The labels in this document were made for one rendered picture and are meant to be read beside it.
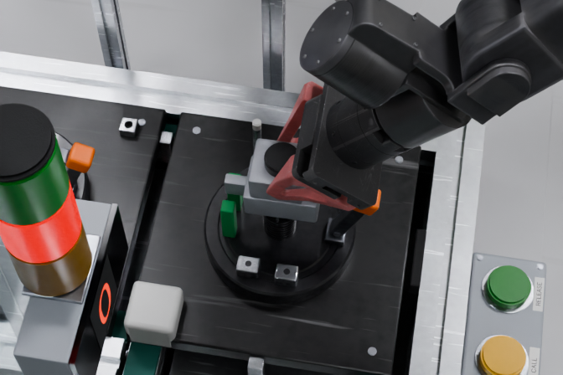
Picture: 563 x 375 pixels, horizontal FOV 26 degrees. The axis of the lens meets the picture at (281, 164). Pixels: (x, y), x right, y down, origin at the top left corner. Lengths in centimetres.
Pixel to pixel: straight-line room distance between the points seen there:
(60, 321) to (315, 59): 25
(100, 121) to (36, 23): 25
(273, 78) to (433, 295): 29
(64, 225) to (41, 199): 4
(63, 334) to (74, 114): 44
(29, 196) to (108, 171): 50
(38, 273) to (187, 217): 39
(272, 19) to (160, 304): 30
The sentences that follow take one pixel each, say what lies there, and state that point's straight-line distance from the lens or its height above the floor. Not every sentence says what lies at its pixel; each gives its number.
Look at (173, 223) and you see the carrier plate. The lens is 115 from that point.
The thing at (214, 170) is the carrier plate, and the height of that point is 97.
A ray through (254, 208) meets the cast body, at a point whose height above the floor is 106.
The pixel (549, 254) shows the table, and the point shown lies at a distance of 129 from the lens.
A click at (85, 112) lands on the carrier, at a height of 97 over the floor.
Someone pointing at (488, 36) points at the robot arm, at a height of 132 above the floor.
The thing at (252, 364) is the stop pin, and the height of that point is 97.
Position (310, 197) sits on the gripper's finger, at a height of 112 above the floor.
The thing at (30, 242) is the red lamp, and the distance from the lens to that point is 74.
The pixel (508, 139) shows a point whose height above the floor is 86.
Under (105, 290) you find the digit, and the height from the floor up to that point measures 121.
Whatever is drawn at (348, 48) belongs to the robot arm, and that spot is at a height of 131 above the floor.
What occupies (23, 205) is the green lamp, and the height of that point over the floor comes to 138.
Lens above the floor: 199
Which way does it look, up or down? 60 degrees down
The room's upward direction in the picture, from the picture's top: straight up
